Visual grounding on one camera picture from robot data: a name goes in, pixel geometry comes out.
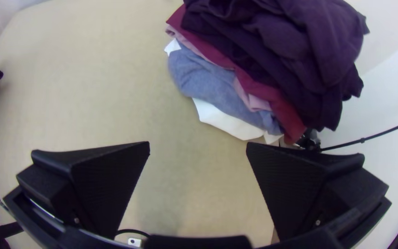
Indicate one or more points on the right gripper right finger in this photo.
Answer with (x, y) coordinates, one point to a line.
(295, 186)

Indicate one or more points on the pile of folded clothes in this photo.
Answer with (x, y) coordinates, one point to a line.
(271, 52)

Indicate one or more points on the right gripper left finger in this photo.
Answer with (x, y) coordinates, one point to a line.
(102, 183)

